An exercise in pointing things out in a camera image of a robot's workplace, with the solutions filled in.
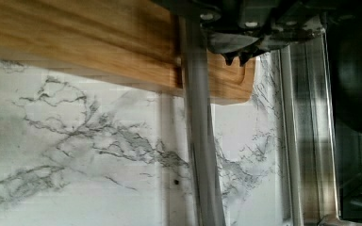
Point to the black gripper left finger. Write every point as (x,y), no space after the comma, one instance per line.
(228,57)

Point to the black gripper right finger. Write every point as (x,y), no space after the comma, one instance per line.
(244,57)

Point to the bamboo cutting board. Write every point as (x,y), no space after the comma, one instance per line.
(127,42)

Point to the stainless steel toaster oven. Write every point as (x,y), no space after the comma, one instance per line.
(344,49)

